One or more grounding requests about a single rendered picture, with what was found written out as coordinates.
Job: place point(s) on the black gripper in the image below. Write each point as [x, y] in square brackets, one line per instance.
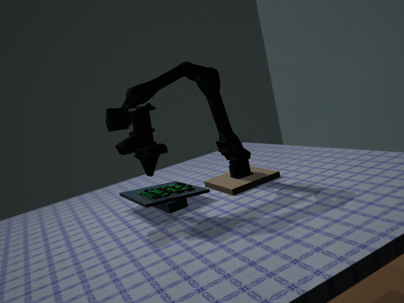
[150, 151]

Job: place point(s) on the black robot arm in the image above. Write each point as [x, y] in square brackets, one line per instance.
[208, 81]

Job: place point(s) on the grey switch panel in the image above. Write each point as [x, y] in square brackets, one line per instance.
[168, 197]

